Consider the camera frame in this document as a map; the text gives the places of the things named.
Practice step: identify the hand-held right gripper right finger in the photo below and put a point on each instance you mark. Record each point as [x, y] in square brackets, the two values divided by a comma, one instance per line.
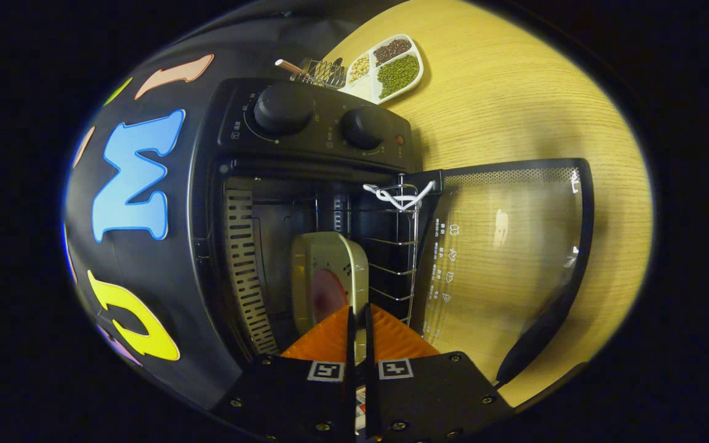
[368, 351]

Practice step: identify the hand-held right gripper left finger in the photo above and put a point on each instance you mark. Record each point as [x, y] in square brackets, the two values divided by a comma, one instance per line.
[351, 351]

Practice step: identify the red meat slice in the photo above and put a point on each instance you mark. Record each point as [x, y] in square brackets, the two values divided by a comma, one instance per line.
[328, 295]

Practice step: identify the cream plate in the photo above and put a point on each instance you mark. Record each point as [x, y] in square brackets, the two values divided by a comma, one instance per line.
[336, 252]

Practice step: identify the black electric oven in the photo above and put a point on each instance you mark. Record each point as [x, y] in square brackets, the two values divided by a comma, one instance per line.
[311, 138]

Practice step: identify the black backdrop cloth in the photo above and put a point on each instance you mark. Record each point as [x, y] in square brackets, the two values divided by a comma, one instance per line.
[127, 295]

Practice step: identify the white divided dish of beans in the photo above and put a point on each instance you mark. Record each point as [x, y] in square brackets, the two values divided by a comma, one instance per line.
[391, 67]

